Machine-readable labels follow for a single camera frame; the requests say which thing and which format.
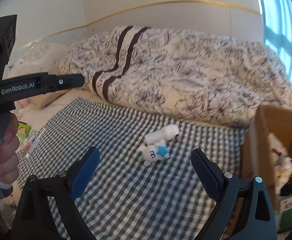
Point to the white tufted headboard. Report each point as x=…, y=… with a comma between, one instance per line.
x=38, y=58

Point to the green snack packet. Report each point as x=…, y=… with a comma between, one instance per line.
x=23, y=130

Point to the white small bottle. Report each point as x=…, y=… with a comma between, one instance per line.
x=166, y=133

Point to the person's left hand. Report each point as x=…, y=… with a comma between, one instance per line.
x=9, y=160

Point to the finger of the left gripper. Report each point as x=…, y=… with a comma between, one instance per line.
x=53, y=83

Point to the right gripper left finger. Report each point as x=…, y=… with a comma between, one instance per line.
x=34, y=219

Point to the floral patterned duvet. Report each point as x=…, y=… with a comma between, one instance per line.
x=186, y=74

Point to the white blue star toy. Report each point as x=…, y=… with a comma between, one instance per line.
x=153, y=153

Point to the white plush toy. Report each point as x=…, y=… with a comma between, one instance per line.
x=282, y=168

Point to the brown cardboard box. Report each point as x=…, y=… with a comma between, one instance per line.
x=267, y=152

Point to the green 999 medicine box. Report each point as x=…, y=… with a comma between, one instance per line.
x=286, y=214

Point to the checkered gingham cloth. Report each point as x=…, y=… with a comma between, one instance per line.
x=125, y=199

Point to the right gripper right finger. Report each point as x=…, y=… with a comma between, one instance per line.
x=256, y=219

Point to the beige pillow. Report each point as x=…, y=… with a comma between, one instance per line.
x=43, y=100

